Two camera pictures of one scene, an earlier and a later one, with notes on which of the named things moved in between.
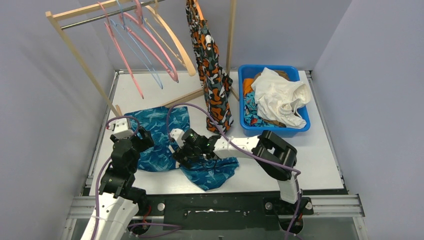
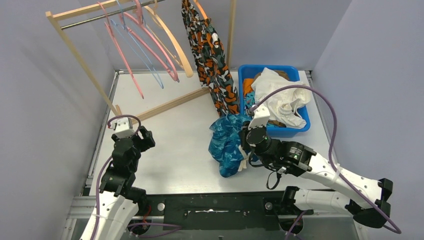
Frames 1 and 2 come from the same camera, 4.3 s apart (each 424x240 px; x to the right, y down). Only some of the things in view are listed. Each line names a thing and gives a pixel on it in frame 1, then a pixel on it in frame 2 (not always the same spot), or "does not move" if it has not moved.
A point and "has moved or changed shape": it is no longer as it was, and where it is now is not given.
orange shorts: x=247 y=85 does not move
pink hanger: x=110 y=31 does not move
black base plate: x=221 y=211 does not move
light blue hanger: x=160 y=85 does not move
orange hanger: x=199 y=10 has moved or changed shape
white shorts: x=279 y=100 does not move
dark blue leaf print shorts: x=167 y=126 has moved or changed shape
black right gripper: x=181 y=154 → x=245 y=145
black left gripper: x=143 y=139 does not move
